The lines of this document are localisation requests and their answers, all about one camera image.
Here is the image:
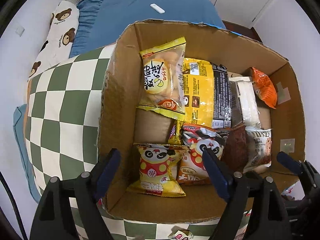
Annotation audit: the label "white wafer packet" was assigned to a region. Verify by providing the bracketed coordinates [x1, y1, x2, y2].
[229, 76, 261, 128]

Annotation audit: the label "black cable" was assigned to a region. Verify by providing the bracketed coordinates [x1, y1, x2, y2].
[0, 172, 28, 240]

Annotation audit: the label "bear print pillow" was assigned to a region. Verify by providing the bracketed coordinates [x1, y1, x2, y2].
[29, 1, 80, 79]

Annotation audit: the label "white cookie packet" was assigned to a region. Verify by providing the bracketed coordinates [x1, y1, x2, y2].
[244, 126, 272, 174]

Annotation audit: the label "white remote control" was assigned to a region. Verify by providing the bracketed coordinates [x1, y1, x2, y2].
[150, 3, 165, 14]

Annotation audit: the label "orange panda snack bag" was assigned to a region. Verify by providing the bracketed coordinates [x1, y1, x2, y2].
[177, 124, 228, 185]

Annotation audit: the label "small cartoon face packet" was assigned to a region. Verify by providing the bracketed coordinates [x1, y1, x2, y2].
[168, 229, 194, 240]

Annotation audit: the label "dark red sauce packet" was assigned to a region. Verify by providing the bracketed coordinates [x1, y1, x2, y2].
[221, 125, 248, 172]

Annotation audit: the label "yellow black snack bag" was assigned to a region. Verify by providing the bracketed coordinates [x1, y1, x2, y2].
[183, 58, 232, 129]

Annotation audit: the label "green white checkered blanket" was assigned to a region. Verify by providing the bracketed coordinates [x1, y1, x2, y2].
[24, 44, 219, 239]

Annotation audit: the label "yellow egg cake bag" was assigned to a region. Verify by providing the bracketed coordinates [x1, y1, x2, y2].
[138, 37, 187, 121]

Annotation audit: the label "yellow panda snack bag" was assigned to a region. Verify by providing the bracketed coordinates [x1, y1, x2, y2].
[127, 144, 189, 198]

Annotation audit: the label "red white strip packet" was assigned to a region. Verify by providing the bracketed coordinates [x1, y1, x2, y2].
[281, 181, 305, 200]

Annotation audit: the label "wall switch plate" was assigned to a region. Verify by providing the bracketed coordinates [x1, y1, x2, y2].
[15, 25, 25, 37]

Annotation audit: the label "cardboard milk box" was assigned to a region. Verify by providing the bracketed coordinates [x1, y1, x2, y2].
[98, 20, 305, 223]

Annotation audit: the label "orange chip bag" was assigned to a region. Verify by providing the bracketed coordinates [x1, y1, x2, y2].
[250, 67, 278, 109]

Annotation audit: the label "red small snack packet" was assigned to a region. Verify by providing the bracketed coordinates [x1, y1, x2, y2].
[168, 120, 184, 145]

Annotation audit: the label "blue bed sheet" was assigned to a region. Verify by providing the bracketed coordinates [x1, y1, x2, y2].
[14, 0, 224, 201]

